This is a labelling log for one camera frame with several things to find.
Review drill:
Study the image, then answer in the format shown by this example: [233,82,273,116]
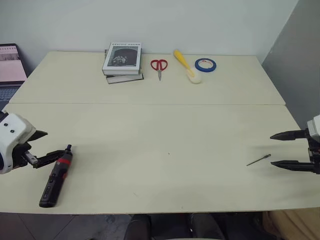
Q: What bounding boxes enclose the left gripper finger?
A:
[32,149,67,169]
[29,129,49,144]

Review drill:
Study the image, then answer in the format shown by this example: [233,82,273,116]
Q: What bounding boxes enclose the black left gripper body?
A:
[11,136,40,169]

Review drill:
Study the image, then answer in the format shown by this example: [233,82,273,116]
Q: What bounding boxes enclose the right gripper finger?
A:
[269,129,309,142]
[270,160,315,174]

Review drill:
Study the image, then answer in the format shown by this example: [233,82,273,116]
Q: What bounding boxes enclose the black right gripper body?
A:
[305,127,320,175]

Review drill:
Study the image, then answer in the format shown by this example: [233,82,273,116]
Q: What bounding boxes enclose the black red electric screwdriver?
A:
[38,143,74,209]

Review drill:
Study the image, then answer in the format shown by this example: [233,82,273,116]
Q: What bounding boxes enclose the metal screwdriver bit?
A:
[246,153,272,167]

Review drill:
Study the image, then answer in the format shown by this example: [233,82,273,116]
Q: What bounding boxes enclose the tan cloth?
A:
[273,209,320,240]

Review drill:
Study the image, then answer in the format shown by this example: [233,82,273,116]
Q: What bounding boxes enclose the open laptop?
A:
[0,43,28,111]

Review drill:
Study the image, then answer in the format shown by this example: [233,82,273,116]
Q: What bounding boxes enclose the dark book under grey book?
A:
[105,71,145,86]

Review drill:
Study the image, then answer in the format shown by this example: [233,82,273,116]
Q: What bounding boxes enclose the dark rounded shape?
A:
[186,212,227,240]
[126,213,152,240]

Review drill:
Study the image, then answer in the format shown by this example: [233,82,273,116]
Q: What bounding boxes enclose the blue tape roll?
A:
[194,58,218,74]

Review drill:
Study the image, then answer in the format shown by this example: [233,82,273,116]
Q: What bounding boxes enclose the grey photo cover book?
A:
[101,42,143,76]

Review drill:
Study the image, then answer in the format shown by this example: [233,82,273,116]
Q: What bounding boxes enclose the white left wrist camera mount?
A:
[0,112,37,175]

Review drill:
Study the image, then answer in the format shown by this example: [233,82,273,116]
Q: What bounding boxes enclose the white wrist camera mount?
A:
[306,114,320,144]
[0,112,37,175]

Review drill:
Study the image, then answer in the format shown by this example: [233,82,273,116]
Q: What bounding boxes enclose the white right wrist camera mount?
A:
[306,114,320,144]

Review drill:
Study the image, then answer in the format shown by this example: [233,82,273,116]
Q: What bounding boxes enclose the grey wall panel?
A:
[260,0,320,132]

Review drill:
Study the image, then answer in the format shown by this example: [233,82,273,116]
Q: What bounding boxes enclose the yellow handled sponge brush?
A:
[173,49,203,85]

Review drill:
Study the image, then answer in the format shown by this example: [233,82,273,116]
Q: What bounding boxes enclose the red handled scissors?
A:
[150,58,169,82]

